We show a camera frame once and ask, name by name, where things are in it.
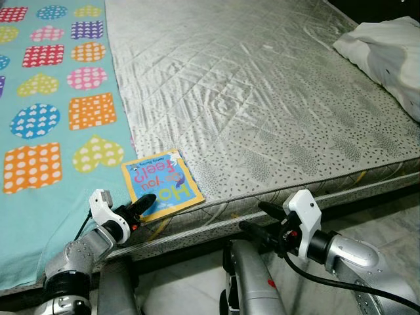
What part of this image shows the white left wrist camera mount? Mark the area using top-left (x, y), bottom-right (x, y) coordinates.
top-left (89, 188), bottom-right (115, 228)

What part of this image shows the white pillow with tree print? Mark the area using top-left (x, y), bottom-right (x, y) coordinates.
top-left (333, 16), bottom-right (420, 104)

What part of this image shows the grey left robot leg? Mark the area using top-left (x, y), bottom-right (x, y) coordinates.
top-left (97, 257), bottom-right (144, 315)

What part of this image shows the grey right robot leg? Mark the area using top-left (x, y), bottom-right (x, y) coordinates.
top-left (222, 240), bottom-right (289, 315)

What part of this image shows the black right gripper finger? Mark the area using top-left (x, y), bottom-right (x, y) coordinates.
top-left (258, 201), bottom-right (289, 222)
top-left (238, 220), bottom-right (284, 242)

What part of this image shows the colourful children's book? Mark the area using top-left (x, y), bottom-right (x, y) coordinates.
top-left (121, 149), bottom-right (206, 224)

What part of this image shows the grey robot leg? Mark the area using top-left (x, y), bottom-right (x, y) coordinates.
top-left (222, 240), bottom-right (289, 315)
top-left (97, 257), bottom-right (144, 315)

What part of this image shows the teal sheet with colourful patches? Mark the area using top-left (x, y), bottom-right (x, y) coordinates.
top-left (0, 0), bottom-right (144, 294)

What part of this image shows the quilted grey mattress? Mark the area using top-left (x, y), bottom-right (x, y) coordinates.
top-left (105, 0), bottom-right (420, 264)

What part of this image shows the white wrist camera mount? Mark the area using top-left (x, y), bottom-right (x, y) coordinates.
top-left (283, 190), bottom-right (322, 261)
top-left (89, 188), bottom-right (115, 228)

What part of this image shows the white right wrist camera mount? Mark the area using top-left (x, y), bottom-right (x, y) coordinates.
top-left (283, 190), bottom-right (322, 261)

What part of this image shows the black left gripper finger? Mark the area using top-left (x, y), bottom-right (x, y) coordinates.
top-left (125, 193), bottom-right (158, 221)

